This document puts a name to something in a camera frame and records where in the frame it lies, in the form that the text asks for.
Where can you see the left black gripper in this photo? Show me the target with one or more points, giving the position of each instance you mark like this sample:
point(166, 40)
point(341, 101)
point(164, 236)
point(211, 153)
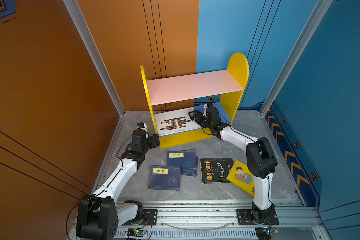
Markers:
point(154, 140)

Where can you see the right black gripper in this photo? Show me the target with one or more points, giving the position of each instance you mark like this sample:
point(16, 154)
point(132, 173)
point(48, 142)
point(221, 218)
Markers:
point(196, 113)

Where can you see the white book with dark bars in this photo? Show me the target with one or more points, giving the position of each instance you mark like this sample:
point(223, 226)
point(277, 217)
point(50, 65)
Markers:
point(175, 122)

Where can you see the purple blue book yellow label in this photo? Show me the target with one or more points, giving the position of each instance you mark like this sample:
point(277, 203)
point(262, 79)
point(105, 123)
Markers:
point(165, 178)

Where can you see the dark blue book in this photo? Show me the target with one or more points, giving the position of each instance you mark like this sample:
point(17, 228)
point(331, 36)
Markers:
point(186, 159)

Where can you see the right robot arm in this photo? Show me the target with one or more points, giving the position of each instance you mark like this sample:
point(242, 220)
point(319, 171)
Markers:
point(261, 160)

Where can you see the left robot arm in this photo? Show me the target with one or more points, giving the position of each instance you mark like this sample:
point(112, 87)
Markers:
point(98, 215)

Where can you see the yellow pink blue bookshelf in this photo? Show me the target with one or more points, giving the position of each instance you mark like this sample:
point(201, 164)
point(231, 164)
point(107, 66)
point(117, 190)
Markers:
point(229, 84)

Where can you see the black book yellow title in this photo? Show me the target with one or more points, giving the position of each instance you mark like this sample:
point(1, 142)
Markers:
point(214, 171)

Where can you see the yellow cartoon cover book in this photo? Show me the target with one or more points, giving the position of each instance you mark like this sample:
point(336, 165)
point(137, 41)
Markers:
point(242, 178)

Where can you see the left green circuit board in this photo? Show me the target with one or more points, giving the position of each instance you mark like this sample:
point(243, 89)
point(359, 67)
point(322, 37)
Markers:
point(136, 233)

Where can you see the green circuit board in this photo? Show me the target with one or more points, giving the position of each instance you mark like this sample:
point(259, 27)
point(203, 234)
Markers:
point(136, 233)
point(265, 234)

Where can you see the right green circuit board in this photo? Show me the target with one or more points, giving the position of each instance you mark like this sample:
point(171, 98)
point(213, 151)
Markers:
point(265, 234)

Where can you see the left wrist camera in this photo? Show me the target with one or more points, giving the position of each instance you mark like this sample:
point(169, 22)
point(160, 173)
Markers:
point(142, 126)

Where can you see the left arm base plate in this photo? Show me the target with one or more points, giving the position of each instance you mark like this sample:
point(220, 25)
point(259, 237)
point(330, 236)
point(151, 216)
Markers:
point(150, 215)

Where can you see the aluminium front rail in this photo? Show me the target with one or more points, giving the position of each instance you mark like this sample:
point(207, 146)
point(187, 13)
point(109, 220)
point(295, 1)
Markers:
point(217, 220)

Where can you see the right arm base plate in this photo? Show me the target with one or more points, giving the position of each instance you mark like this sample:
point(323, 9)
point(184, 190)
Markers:
point(257, 217)

